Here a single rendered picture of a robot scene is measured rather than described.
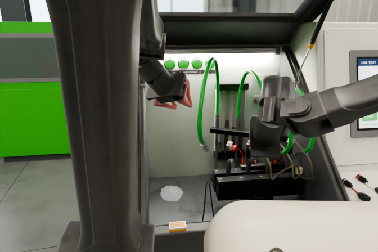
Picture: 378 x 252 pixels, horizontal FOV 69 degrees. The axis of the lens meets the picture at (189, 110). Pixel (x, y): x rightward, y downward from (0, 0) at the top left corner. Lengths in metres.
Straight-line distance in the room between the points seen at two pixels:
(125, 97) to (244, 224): 0.12
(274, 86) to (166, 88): 0.25
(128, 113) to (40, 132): 3.53
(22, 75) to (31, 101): 0.31
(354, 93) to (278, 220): 0.38
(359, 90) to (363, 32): 0.77
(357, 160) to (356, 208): 1.06
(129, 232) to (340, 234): 0.18
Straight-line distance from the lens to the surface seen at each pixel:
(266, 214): 0.21
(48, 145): 3.76
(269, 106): 0.59
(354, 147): 1.28
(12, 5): 4.63
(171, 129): 1.29
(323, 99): 0.56
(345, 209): 0.24
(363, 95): 0.56
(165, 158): 1.35
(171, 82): 0.67
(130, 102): 0.19
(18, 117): 3.75
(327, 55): 1.21
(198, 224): 0.90
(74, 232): 0.35
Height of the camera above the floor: 1.51
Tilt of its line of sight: 16 degrees down
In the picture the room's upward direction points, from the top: straight up
